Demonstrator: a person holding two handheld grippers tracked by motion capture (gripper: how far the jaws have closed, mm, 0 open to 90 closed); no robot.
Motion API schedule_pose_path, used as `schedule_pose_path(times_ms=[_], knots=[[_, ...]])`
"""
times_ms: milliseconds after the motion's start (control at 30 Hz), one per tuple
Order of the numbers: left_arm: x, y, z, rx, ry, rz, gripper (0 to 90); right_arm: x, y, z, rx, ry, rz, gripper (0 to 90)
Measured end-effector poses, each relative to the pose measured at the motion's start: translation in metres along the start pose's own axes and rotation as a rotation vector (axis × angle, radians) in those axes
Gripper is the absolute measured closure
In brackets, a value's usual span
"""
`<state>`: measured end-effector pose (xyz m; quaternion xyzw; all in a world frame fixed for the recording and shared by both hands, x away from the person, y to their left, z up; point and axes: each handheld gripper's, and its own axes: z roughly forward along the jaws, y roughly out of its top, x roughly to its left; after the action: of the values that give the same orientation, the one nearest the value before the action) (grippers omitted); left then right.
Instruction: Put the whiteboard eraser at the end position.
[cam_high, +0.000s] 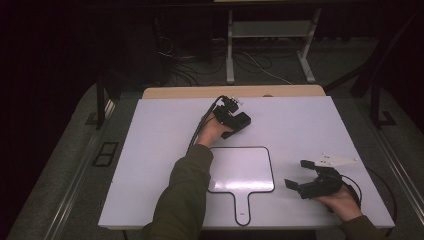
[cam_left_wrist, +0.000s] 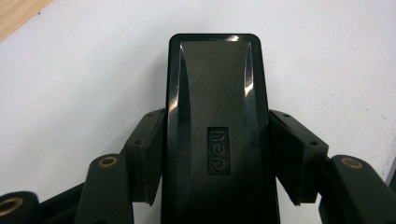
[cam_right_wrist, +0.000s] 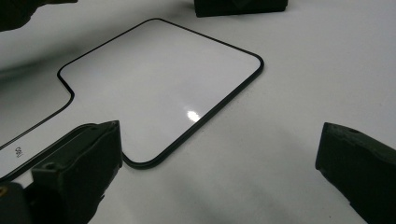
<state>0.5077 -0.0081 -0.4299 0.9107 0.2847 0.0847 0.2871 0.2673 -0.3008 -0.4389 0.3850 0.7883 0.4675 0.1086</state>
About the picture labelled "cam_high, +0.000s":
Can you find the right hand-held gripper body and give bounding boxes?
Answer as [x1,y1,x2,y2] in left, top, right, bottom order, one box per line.
[295,152,360,201]

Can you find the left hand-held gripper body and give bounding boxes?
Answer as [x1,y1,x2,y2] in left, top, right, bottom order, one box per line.
[212,95,244,127]

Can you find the black whiteboard eraser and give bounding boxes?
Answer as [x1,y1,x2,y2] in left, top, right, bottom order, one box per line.
[220,111,252,140]

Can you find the small whiteboard with handle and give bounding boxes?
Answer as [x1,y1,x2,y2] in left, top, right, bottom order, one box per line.
[207,145,276,227]

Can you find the person's left hand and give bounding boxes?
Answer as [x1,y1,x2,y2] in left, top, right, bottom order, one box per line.
[196,114,234,149]

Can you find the person's right hand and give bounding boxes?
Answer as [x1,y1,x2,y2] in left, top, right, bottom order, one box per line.
[314,184,363,223]

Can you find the wooden table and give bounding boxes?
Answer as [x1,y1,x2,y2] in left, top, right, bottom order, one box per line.
[142,84,327,100]

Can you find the white metal stand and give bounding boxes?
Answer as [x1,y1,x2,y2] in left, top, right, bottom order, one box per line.
[225,8,323,84]

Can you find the black metal stand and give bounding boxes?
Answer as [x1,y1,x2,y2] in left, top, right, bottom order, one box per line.
[94,71,117,131]
[324,9,424,129]

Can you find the left hand-held gripper cable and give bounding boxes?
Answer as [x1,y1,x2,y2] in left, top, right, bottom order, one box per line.
[186,95,225,155]

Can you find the hand-held gripper cable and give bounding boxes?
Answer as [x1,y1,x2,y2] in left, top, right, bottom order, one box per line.
[186,95,225,155]
[339,166,398,239]

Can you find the right hand-held gripper cable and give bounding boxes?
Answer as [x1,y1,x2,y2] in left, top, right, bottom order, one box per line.
[339,166,398,239]

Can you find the white floor cable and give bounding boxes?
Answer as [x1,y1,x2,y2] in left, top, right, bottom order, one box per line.
[239,50,293,86]

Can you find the black floor cables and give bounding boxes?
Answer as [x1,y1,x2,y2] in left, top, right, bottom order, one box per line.
[154,16,273,88]

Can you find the black floor socket frame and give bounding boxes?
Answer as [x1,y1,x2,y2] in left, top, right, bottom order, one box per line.
[92,141,120,168]

